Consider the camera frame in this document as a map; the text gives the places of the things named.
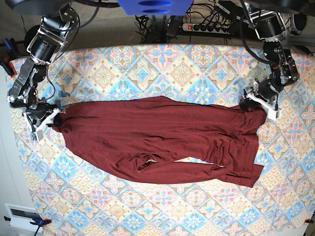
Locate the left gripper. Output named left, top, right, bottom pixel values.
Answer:
left=240, top=78, right=281, bottom=111

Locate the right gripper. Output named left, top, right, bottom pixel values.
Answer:
left=26, top=103, right=56, bottom=127

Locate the dark red t-shirt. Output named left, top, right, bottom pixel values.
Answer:
left=54, top=96, right=267, bottom=187

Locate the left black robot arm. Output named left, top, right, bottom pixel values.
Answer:
left=239, top=1, right=300, bottom=111

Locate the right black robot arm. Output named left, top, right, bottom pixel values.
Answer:
left=7, top=4, right=79, bottom=131

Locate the black orange table clamp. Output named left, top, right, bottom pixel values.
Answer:
left=0, top=57, right=17, bottom=78

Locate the blue clamp upper left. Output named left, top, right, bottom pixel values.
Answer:
left=3, top=38, right=15, bottom=53

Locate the black round stool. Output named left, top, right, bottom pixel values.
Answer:
left=24, top=25, right=40, bottom=49

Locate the patterned tablecloth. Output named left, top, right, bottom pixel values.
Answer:
left=11, top=45, right=315, bottom=236

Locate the blue black bar clamp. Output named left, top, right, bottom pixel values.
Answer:
left=4, top=216, right=52, bottom=233

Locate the orange corner clamp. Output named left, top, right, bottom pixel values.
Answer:
left=304, top=219, right=314, bottom=224

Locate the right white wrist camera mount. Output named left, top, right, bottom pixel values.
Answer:
left=24, top=106, right=65, bottom=142

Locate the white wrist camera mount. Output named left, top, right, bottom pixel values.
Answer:
left=24, top=106, right=65, bottom=142
left=242, top=87, right=282, bottom=121

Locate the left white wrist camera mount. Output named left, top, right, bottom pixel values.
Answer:
left=242, top=87, right=282, bottom=121

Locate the white power strip red switch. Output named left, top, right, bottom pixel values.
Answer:
left=182, top=23, right=228, bottom=34

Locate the white wall socket box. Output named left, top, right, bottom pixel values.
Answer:
left=4, top=204, right=41, bottom=233

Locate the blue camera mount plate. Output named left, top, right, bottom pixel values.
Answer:
left=117, top=0, right=193, bottom=16

